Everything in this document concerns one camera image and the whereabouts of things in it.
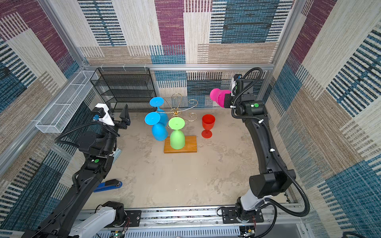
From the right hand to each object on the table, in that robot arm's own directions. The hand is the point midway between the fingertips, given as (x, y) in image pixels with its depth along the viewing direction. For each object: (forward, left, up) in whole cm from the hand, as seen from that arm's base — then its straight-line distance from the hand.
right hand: (232, 100), depth 76 cm
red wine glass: (+4, +10, -21) cm, 23 cm away
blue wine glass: (+1, +38, -1) cm, 38 cm away
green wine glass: (-16, +28, -9) cm, 33 cm away
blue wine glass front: (-10, +37, -10) cm, 40 cm away
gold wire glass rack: (+34, +33, -27) cm, 55 cm away
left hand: (-11, +51, +8) cm, 53 cm away
